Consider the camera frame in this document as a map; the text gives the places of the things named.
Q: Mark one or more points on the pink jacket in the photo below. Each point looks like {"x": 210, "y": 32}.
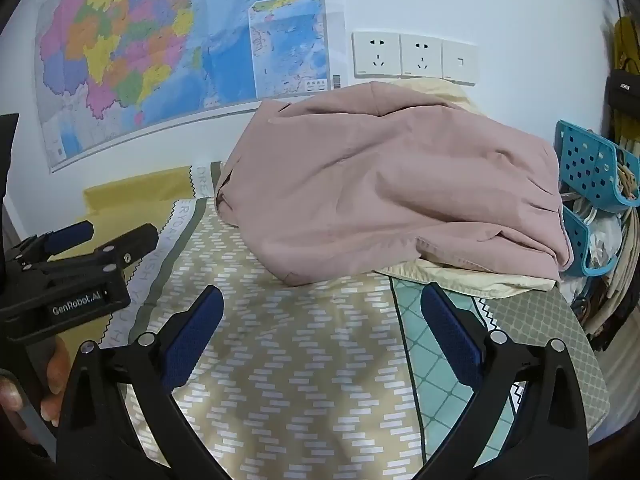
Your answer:
{"x": 375, "y": 175}

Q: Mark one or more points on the white wall socket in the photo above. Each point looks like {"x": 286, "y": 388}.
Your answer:
{"x": 421, "y": 57}
{"x": 376, "y": 55}

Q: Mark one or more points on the cream cloth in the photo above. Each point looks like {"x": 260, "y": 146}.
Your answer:
{"x": 450, "y": 274}

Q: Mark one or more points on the patchwork bed sheet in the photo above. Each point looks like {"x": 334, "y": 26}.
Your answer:
{"x": 300, "y": 360}

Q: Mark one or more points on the yellow hanging garment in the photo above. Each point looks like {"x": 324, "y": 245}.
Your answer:
{"x": 627, "y": 40}

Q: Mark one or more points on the blue plastic basket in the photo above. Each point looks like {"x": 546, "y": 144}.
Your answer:
{"x": 575, "y": 235}
{"x": 585, "y": 160}

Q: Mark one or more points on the colourful wall map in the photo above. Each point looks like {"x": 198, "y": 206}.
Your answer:
{"x": 150, "y": 35}

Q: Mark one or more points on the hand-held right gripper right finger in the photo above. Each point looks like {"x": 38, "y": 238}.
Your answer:
{"x": 450, "y": 335}

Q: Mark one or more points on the person's left hand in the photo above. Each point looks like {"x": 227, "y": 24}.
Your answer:
{"x": 56, "y": 370}

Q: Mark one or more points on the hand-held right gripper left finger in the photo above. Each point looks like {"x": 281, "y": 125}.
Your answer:
{"x": 195, "y": 340}

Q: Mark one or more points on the white wall switch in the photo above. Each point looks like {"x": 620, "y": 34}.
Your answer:
{"x": 460, "y": 62}

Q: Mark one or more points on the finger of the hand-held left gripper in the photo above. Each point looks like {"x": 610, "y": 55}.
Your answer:
{"x": 70, "y": 235}
{"x": 125, "y": 247}

